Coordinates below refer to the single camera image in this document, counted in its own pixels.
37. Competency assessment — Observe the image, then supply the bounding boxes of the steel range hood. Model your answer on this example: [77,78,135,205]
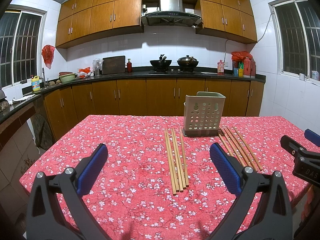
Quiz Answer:
[141,0,202,28]

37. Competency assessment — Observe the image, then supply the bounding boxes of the red sauce bottle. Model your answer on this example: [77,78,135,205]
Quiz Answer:
[127,59,132,73]

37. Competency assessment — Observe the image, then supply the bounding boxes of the right barred window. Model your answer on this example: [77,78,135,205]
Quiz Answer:
[273,0,320,81]

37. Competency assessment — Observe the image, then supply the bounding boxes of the black kitchen countertop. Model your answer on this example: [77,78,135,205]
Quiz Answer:
[1,66,266,123]

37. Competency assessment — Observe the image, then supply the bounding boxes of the dark wooden cutting board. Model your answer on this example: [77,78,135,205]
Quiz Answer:
[102,55,125,75]

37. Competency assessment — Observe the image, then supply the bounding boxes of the brown wooden chopstick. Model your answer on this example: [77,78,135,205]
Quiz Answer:
[232,126,263,171]
[220,127,248,166]
[218,133,245,167]
[225,127,257,171]

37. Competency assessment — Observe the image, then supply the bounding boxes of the beige perforated utensil holder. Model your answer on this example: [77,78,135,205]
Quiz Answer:
[183,92,226,137]

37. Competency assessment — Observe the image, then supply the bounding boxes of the red floral tablecloth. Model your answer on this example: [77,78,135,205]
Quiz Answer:
[20,115,319,239]

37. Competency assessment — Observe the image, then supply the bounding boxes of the barred window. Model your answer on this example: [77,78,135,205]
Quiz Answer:
[0,11,42,88]
[273,0,320,81]

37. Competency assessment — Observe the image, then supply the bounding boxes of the black lidded wok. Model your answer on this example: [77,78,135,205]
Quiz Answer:
[177,55,199,72]

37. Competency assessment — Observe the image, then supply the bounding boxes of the upper wooden wall cabinets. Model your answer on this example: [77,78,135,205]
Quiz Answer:
[55,0,257,48]

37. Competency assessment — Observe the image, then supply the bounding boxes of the yellow detergent bottle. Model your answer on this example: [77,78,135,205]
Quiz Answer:
[31,75,41,92]

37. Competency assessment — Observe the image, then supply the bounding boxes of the green bowl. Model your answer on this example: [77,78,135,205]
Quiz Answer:
[59,72,75,83]

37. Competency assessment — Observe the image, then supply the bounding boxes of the red hanging plastic bag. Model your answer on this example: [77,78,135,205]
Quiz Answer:
[41,44,55,69]

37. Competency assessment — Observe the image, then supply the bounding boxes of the black wok with handle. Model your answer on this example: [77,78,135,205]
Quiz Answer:
[150,54,172,72]

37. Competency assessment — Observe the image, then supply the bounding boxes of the pink plastic bottle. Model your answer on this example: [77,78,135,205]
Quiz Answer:
[217,60,225,75]

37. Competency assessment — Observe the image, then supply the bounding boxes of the left barred window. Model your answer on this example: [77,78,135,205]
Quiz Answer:
[0,11,42,88]

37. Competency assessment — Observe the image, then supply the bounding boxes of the red plastic bag on counter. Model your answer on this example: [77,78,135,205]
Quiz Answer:
[77,67,94,79]

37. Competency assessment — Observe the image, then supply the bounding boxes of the lower wooden base cabinets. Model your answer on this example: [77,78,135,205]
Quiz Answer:
[44,77,265,140]

